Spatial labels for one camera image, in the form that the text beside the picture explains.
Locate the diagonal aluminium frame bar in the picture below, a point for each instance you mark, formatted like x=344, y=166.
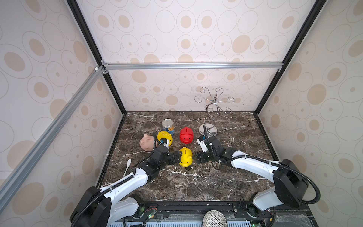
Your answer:
x=27, y=164

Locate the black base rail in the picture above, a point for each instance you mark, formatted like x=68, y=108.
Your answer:
x=137, y=213

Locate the chrome mug tree stand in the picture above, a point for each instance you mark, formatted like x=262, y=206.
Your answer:
x=212, y=106

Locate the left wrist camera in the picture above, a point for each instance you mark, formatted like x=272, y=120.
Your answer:
x=164, y=142

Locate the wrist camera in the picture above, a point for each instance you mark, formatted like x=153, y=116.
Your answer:
x=202, y=144
x=164, y=142

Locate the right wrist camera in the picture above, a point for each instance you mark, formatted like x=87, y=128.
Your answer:
x=202, y=144

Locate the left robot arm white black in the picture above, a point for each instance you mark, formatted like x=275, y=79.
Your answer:
x=119, y=193

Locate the red piggy bank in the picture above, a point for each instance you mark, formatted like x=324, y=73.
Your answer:
x=186, y=135

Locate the perforated metal ball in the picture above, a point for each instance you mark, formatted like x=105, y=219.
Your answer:
x=214, y=218

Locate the yellow piggy bank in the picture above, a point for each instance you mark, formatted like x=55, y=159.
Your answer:
x=186, y=157
x=164, y=134

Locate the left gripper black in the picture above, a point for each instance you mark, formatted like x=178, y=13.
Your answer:
x=174, y=160

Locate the pink piggy bank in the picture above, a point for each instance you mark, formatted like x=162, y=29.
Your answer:
x=148, y=143

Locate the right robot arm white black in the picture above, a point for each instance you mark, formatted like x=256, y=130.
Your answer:
x=291, y=187

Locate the white plastic spoon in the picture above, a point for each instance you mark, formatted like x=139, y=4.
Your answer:
x=129, y=161

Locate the soup can blue label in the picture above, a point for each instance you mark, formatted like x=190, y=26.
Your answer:
x=168, y=125

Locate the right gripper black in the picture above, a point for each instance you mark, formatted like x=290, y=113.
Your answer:
x=200, y=157

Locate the horizontal aluminium frame bar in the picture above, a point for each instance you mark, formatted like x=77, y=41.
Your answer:
x=193, y=65

